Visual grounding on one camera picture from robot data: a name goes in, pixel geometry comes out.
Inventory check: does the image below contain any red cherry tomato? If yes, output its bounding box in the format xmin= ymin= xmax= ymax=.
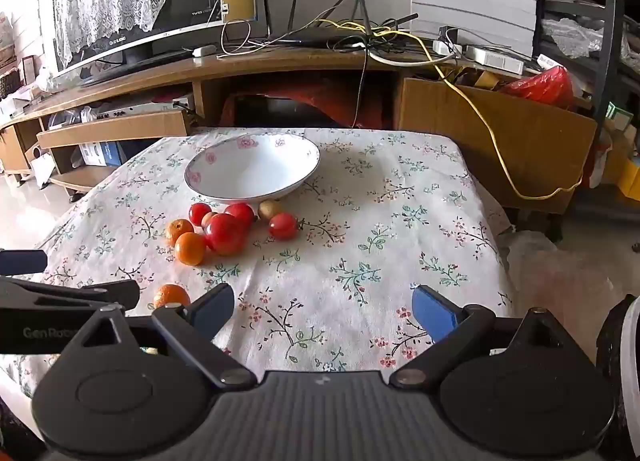
xmin=188 ymin=202 xmax=213 ymax=227
xmin=268 ymin=212 xmax=300 ymax=241
xmin=224 ymin=202 xmax=256 ymax=229

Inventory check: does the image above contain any thin white cable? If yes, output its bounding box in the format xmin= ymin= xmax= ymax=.
xmin=216 ymin=16 xmax=273 ymax=60

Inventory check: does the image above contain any orange tangerine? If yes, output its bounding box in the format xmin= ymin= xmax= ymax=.
xmin=174 ymin=232 xmax=207 ymax=267
xmin=153 ymin=284 xmax=192 ymax=311
xmin=165 ymin=218 xmax=195 ymax=248

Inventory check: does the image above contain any yellow cable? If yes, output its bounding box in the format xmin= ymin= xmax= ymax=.
xmin=305 ymin=0 xmax=584 ymax=201

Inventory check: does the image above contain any red cloth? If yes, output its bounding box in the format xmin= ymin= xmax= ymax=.
xmin=220 ymin=75 xmax=397 ymax=130

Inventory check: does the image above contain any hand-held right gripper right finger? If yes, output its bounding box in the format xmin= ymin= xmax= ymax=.
xmin=390 ymin=285 xmax=591 ymax=388

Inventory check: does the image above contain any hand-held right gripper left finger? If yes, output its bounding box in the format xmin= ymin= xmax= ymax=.
xmin=50 ymin=283 xmax=258 ymax=389

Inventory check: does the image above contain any black metal shelf rack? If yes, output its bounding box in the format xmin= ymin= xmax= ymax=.
xmin=532 ymin=0 xmax=640 ymax=117

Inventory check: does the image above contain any white power strip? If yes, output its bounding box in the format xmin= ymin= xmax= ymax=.
xmin=432 ymin=38 xmax=526 ymax=75

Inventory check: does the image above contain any white floral porcelain bowl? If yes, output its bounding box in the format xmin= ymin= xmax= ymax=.
xmin=184 ymin=134 xmax=321 ymax=205

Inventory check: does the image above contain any brown wooden television stand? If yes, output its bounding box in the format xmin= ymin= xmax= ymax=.
xmin=0 ymin=44 xmax=551 ymax=202

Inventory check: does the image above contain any black router with antennas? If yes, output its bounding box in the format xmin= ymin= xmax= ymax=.
xmin=262 ymin=0 xmax=421 ymax=48

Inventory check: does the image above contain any translucent plastic bag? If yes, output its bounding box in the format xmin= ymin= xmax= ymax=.
xmin=499 ymin=228 xmax=567 ymax=283

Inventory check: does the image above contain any red plastic bag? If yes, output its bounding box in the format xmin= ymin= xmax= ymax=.
xmin=500 ymin=66 xmax=576 ymax=108

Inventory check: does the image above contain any blue white box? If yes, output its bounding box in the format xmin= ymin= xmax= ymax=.
xmin=79 ymin=141 xmax=127 ymax=167

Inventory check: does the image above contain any clear bubble wrap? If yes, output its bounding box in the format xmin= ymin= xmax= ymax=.
xmin=542 ymin=16 xmax=607 ymax=60

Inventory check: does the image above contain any thick white cable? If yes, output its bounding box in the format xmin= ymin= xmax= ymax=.
xmin=369 ymin=47 xmax=453 ymax=68

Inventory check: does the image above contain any silver media player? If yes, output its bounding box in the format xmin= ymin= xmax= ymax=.
xmin=92 ymin=95 xmax=196 ymax=123

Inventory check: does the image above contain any red apple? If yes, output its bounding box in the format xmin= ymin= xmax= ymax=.
xmin=205 ymin=214 xmax=247 ymax=256

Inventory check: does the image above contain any black cable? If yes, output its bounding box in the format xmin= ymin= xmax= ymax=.
xmin=350 ymin=48 xmax=374 ymax=130

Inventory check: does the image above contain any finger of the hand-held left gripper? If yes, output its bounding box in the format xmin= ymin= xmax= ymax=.
xmin=0 ymin=250 xmax=48 ymax=276
xmin=0 ymin=277 xmax=141 ymax=313

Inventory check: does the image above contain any white floral tablecloth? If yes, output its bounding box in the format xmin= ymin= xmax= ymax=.
xmin=0 ymin=127 xmax=516 ymax=397

